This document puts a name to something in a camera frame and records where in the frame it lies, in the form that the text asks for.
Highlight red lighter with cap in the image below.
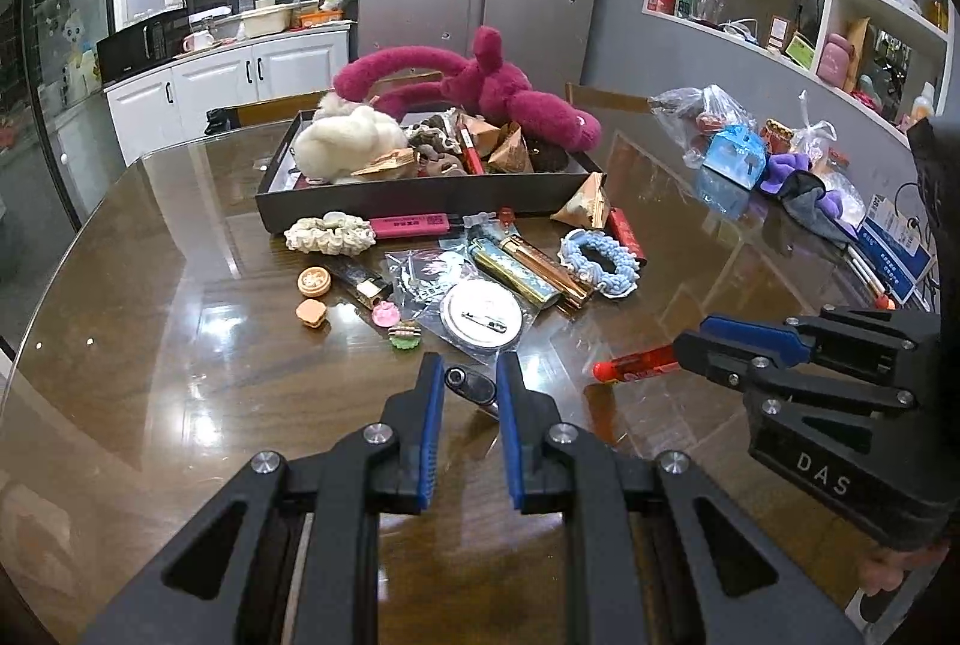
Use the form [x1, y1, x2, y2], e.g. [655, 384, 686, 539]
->
[607, 208, 647, 268]

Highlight blue floral lighter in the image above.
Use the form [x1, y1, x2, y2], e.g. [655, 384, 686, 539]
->
[467, 237, 560, 310]

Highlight white round badge in bag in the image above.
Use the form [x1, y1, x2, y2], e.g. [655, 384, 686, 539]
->
[420, 278, 534, 365]

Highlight black cardboard tray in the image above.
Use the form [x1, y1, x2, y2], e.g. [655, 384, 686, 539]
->
[256, 110, 601, 235]

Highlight copper metallic lighter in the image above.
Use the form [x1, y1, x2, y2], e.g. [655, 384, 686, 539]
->
[500, 235, 590, 310]

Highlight clear plastic snack bag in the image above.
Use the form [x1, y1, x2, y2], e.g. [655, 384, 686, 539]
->
[647, 85, 760, 169]

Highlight anime badge in bag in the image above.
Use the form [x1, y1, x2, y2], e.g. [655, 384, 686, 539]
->
[384, 248, 478, 317]

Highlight white kitchen cabinet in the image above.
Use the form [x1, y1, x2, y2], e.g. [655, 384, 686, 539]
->
[106, 21, 352, 164]

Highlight cream plush toy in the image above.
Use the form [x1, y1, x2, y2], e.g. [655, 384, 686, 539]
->
[291, 91, 409, 182]

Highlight pink flower charm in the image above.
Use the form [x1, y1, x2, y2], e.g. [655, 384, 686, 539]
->
[371, 301, 402, 328]

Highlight round cookie eraser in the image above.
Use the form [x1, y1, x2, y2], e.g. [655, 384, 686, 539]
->
[296, 266, 332, 299]

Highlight magenta plush bear toy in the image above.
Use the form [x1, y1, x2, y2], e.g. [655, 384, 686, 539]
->
[334, 26, 602, 152]

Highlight light blue scrunchie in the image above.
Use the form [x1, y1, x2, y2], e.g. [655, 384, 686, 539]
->
[558, 229, 641, 301]

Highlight pink lighter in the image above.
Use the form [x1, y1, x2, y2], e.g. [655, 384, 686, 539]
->
[370, 213, 452, 241]

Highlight blue white paper box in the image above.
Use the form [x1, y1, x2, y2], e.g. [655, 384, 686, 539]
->
[857, 195, 935, 304]

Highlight translucent red lighter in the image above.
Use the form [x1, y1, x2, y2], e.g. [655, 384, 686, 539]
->
[457, 125, 485, 175]

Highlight cream scrunchie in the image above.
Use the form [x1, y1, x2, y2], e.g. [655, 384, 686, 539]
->
[283, 211, 376, 257]

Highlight wooden chair back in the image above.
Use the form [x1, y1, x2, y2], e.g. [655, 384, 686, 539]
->
[565, 83, 651, 115]

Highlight person's right hand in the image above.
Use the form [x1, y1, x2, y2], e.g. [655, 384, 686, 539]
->
[857, 541, 950, 596]

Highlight green donut charm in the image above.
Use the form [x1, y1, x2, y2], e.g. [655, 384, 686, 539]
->
[387, 320, 423, 351]

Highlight red bead charm bag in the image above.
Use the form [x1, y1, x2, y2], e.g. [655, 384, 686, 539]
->
[462, 208, 519, 247]

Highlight blue tissue packet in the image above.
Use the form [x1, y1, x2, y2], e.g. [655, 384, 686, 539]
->
[703, 124, 768, 190]

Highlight black microwave oven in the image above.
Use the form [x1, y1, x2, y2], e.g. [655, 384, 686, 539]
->
[96, 8, 190, 86]

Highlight small burger eraser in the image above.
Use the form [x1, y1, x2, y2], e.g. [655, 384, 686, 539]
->
[295, 299, 327, 328]

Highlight purple and grey cloth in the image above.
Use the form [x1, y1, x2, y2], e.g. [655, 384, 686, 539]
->
[757, 152, 856, 247]

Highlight brown triangular paper packet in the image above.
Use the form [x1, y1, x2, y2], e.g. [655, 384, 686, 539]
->
[550, 172, 610, 230]

